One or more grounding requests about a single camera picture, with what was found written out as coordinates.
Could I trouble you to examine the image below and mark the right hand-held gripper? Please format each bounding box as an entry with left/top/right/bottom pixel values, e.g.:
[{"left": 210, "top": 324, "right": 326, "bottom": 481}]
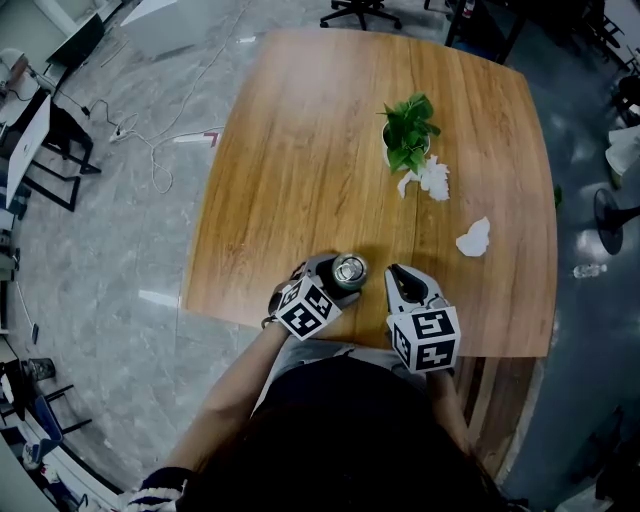
[{"left": 382, "top": 263, "right": 462, "bottom": 375}]

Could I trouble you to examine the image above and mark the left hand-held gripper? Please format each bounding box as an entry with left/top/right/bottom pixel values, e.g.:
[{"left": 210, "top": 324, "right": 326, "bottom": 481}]
[{"left": 273, "top": 253, "right": 363, "bottom": 343}]

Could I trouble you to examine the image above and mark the metal cylindrical bottle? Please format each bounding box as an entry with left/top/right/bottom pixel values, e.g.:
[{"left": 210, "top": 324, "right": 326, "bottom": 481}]
[{"left": 330, "top": 253, "right": 370, "bottom": 294}]

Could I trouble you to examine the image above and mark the person's left forearm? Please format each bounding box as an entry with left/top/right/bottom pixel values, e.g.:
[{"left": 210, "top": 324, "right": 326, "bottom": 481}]
[{"left": 164, "top": 322, "right": 289, "bottom": 471}]

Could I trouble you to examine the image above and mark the person's right forearm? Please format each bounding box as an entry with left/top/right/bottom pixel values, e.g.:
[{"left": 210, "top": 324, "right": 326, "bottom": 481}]
[{"left": 424, "top": 372, "right": 474, "bottom": 456}]

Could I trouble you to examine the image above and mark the person's left hand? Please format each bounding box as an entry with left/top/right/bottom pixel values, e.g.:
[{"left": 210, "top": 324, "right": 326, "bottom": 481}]
[{"left": 268, "top": 278, "right": 295, "bottom": 324}]

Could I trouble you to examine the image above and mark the person's black top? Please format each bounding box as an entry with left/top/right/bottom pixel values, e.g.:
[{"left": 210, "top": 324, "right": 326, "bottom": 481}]
[{"left": 249, "top": 357, "right": 431, "bottom": 431}]

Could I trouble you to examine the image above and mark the small white tissue strip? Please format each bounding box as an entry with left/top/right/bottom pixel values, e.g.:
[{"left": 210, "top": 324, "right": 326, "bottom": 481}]
[{"left": 396, "top": 169, "right": 421, "bottom": 199}]

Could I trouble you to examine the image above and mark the large crumpled white tissue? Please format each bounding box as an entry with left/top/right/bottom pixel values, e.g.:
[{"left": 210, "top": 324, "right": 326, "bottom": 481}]
[{"left": 418, "top": 154, "right": 451, "bottom": 203}]

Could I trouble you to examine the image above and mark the green plant in white pot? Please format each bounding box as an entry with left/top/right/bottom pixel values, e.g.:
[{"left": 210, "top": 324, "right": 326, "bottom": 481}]
[{"left": 377, "top": 92, "right": 442, "bottom": 175}]

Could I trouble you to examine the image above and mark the black fan stand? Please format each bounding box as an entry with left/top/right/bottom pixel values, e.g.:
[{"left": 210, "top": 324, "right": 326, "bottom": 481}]
[{"left": 593, "top": 188, "right": 640, "bottom": 256}]

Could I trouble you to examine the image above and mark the striped black and white sleeve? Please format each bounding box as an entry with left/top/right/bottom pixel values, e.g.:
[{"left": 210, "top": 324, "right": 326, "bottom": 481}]
[{"left": 117, "top": 467, "right": 194, "bottom": 512}]

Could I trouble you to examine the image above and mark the black office chair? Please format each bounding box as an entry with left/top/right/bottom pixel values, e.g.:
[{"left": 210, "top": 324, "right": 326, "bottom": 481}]
[{"left": 319, "top": 0, "right": 404, "bottom": 31}]

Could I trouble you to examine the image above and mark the black desk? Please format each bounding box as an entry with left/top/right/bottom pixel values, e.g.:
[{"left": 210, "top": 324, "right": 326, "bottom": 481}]
[{"left": 444, "top": 0, "right": 531, "bottom": 64}]

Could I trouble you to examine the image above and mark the white cabinet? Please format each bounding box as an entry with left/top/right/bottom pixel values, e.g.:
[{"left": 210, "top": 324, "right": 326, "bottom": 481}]
[{"left": 119, "top": 0, "right": 211, "bottom": 56}]

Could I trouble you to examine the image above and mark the white cable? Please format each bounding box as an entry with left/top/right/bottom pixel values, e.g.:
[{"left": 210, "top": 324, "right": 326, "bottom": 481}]
[{"left": 109, "top": 0, "right": 251, "bottom": 195}]

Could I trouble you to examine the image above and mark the white table with black frame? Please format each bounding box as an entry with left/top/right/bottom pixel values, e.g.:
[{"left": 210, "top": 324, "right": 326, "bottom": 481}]
[{"left": 4, "top": 94, "right": 102, "bottom": 213}]

